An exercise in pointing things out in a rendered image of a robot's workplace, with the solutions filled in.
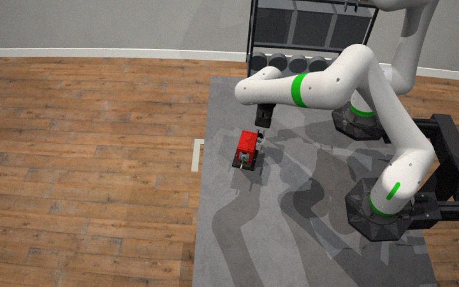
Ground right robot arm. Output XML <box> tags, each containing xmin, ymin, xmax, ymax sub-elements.
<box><xmin>346</xmin><ymin>0</ymin><xmax>439</xmax><ymax>129</ymax></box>

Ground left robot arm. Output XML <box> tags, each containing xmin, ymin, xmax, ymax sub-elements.
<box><xmin>235</xmin><ymin>44</ymin><xmax>435</xmax><ymax>226</ymax></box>

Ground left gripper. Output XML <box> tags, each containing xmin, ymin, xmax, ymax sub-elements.
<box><xmin>254</xmin><ymin>103</ymin><xmax>276</xmax><ymax>139</ymax></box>

